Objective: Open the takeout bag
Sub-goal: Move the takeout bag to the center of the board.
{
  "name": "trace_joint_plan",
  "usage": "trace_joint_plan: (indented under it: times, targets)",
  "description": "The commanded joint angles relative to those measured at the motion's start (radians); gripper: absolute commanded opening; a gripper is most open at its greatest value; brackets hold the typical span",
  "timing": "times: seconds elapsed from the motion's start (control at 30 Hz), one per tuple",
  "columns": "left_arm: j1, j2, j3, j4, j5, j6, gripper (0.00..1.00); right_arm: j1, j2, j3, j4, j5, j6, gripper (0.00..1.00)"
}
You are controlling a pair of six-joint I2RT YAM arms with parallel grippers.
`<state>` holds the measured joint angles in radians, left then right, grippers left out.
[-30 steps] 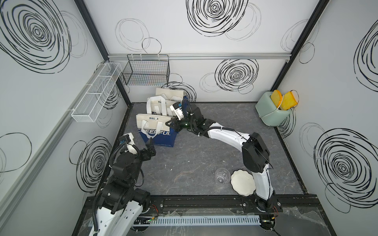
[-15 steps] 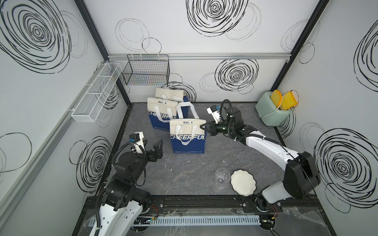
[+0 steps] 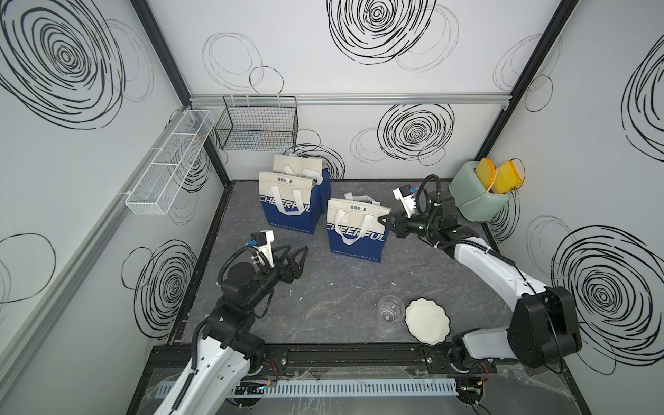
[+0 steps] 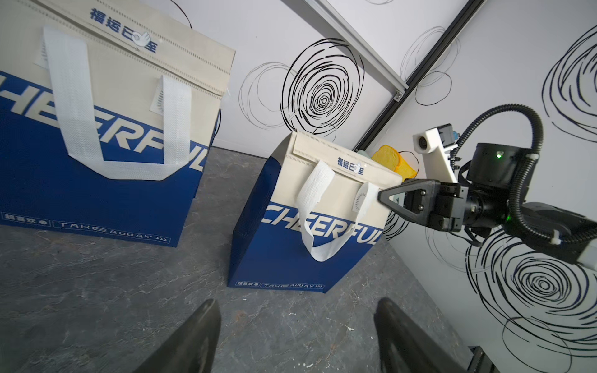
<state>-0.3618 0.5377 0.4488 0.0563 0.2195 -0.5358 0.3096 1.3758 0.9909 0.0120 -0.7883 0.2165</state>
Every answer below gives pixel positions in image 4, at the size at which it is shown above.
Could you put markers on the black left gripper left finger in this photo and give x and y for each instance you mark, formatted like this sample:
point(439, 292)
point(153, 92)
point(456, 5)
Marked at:
point(192, 347)

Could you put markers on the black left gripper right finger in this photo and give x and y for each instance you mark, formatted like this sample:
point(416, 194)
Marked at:
point(404, 346)

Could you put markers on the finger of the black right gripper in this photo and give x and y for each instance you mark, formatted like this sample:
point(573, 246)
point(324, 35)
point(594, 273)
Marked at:
point(413, 199)

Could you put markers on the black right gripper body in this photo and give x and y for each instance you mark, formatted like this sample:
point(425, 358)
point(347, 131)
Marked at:
point(455, 207)

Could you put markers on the blue cream takeout bag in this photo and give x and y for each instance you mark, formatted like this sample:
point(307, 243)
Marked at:
point(108, 112)
point(312, 214)

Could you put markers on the right yellow toast slice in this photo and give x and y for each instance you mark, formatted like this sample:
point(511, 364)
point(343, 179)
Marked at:
point(405, 170)

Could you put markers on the yellow toast slice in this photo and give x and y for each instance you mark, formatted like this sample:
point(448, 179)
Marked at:
point(388, 157)
point(405, 170)

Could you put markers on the left yellow toast slice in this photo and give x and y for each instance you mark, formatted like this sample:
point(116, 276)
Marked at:
point(388, 157)

